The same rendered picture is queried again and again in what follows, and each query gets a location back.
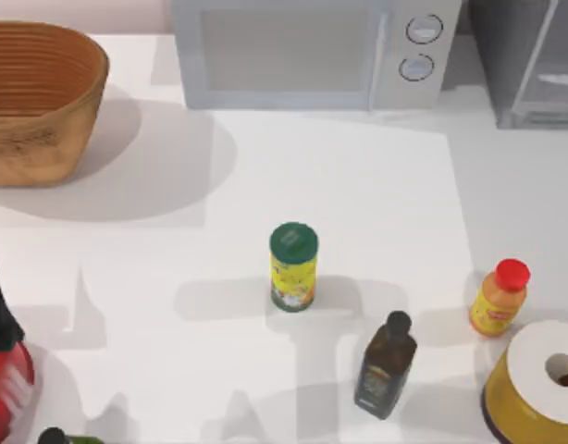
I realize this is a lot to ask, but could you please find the yellow can with green lid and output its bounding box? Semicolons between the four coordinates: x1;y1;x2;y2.
268;221;320;314

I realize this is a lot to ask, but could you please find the pale microwave oven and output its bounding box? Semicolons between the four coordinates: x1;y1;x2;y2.
169;0;464;113

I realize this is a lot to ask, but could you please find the dark olive oil bottle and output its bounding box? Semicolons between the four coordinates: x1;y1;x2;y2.
353;310;418;422

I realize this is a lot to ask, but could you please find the grey microwave knob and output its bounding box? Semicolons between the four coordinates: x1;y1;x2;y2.
405;13;445;45
398;53;436;83

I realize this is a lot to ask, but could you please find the yellow bottle with red cap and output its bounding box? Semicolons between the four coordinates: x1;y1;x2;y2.
468;258;532;339

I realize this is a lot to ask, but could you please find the woven wooden basket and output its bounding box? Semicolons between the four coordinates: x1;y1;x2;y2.
0;20;111;189

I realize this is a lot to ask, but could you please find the yellow wrapped paper roll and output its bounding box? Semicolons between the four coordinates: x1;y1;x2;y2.
480;319;568;444

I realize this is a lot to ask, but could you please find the green bottle with black cap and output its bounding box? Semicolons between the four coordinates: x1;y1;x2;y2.
37;426;105;444

